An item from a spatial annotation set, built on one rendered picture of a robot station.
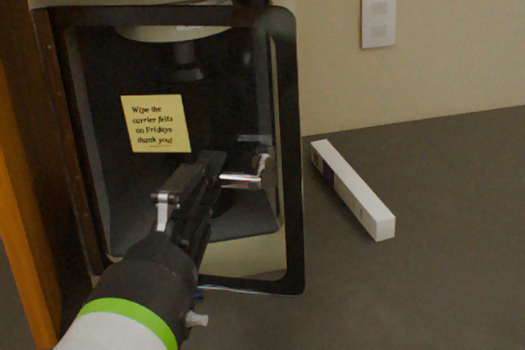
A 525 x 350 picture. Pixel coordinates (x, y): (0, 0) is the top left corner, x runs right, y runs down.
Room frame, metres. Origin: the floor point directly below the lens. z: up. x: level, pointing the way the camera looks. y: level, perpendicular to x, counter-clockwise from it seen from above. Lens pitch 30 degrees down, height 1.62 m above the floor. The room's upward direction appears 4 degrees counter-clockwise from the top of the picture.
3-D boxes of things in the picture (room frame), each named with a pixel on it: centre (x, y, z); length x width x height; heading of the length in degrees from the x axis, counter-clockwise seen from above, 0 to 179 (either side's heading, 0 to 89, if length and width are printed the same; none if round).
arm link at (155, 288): (0.46, 0.12, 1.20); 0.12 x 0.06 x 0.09; 76
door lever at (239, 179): (0.70, 0.04, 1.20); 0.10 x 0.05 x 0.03; 76
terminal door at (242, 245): (0.74, 0.11, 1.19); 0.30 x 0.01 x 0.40; 76
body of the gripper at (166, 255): (0.54, 0.10, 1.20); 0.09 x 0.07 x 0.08; 166
